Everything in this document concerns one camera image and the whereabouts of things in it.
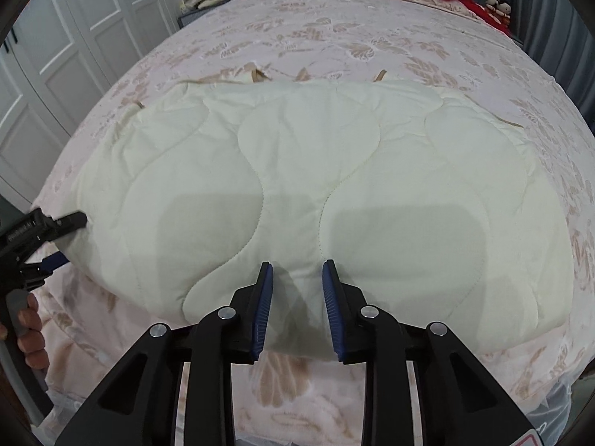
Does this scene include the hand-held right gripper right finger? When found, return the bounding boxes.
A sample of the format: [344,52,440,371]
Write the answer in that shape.
[322,259,540,446]

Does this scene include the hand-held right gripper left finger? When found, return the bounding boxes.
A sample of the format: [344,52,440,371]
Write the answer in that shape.
[56,261,274,446]

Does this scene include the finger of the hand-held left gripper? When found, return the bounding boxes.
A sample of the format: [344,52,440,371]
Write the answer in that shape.
[44,211,88,242]
[21,253,70,284]

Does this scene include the cream quilted jacket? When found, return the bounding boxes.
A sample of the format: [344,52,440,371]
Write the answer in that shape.
[77,67,577,355]

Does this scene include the person's left hand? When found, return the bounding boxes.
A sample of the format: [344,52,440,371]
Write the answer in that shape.
[16,295,49,370]

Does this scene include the white panelled wardrobe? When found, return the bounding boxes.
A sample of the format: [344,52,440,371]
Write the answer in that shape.
[0,0,191,205]

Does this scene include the grey-blue nightstand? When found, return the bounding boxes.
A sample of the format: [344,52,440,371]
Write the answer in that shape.
[178,0,233,33]

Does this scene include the bed with pink floral bedspread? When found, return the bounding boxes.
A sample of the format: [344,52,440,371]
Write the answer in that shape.
[28,0,595,446]

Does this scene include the dark curtain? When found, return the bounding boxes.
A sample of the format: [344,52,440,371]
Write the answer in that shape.
[516,0,595,126]

